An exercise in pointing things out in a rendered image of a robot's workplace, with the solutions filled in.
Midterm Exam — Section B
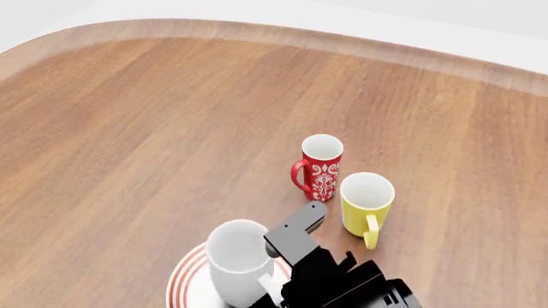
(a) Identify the red mug with white pattern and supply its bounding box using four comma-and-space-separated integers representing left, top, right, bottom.
290, 133, 344, 203

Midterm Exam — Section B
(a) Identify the yellow mug with white inside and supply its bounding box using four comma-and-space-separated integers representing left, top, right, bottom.
339, 172, 396, 251

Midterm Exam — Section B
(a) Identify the white plate with red rings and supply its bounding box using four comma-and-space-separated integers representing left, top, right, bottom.
165, 241, 293, 308

